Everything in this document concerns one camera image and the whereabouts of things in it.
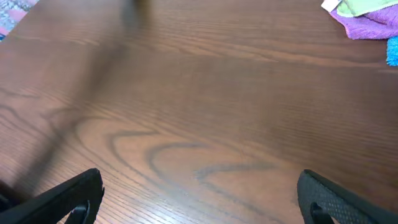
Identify blue cloth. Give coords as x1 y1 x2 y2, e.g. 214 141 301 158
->
386 36 398 66

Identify green cloth on pile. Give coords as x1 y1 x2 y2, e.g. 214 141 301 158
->
321 0 397 17

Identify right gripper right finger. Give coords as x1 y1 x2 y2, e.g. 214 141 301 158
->
297 169 397 224

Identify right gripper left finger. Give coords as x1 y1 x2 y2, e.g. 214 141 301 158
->
1 168 104 224

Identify purple cloth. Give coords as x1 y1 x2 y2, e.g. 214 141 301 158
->
330 5 397 40

